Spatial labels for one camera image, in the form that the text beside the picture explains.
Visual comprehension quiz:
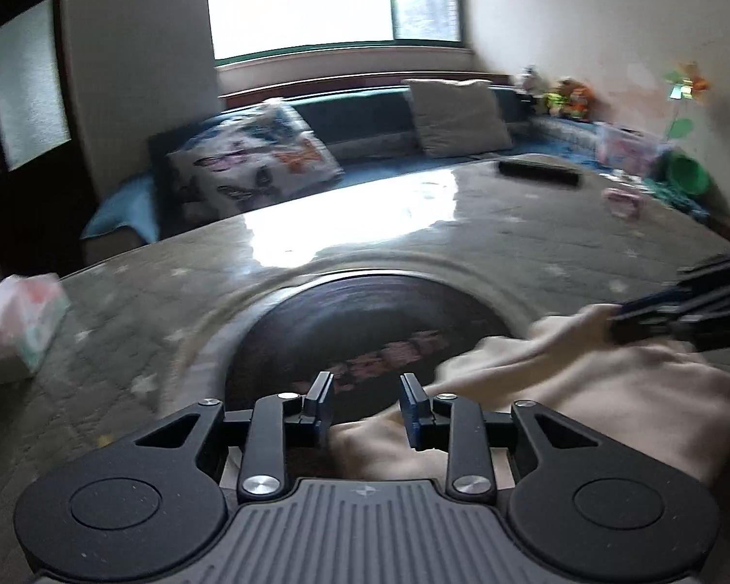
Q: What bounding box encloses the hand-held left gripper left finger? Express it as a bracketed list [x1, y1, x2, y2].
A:
[135, 371, 335, 503]

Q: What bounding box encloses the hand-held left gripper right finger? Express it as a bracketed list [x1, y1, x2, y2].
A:
[399, 372, 604, 503]

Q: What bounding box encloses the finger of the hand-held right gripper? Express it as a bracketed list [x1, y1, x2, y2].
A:
[607, 307, 730, 354]
[617, 255, 730, 318]

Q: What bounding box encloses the beige garment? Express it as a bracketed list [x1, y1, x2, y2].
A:
[328, 303, 730, 488]

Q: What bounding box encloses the black round turntable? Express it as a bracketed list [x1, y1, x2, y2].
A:
[225, 271, 519, 442]

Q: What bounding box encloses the green plastic bucket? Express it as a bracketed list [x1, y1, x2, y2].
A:
[660, 152, 714, 197]

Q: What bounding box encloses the clear plastic storage box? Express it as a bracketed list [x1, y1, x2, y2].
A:
[595, 123, 671, 176]

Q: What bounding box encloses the colourful pinwheel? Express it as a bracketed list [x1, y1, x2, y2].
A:
[662, 61, 714, 142]

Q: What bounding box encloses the black remote control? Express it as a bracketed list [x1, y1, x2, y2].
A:
[497, 158, 581, 188]

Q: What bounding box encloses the orange plush toy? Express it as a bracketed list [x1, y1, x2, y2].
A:
[556, 78, 595, 120]

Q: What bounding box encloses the butterfly print pillow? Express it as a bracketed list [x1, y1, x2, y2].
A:
[165, 100, 345, 220]

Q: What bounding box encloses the light blue cloth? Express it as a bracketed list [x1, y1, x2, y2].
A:
[82, 173, 160, 242]

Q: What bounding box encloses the dark teal sofa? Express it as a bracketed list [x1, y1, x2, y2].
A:
[82, 82, 606, 244]

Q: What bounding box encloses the grey pillow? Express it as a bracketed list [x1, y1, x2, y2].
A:
[401, 78, 515, 159]

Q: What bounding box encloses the white tissue box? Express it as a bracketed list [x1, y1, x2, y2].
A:
[0, 273, 72, 376]

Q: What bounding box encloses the dark wooden door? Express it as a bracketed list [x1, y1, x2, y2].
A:
[0, 0, 98, 284]

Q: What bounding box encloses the pink hair tie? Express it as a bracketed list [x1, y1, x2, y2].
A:
[604, 187, 641, 219]

